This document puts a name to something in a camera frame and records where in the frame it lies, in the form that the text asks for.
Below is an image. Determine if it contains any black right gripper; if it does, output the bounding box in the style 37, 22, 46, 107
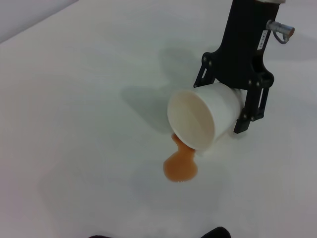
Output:
193, 0, 281, 135

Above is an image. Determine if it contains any white paper cup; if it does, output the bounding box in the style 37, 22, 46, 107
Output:
166, 81, 243, 158

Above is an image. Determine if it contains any brown liquid spill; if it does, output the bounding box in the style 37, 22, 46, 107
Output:
163, 133, 200, 184

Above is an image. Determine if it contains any right gripper metal cable connector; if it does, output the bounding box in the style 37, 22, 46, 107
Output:
265, 20, 296, 46

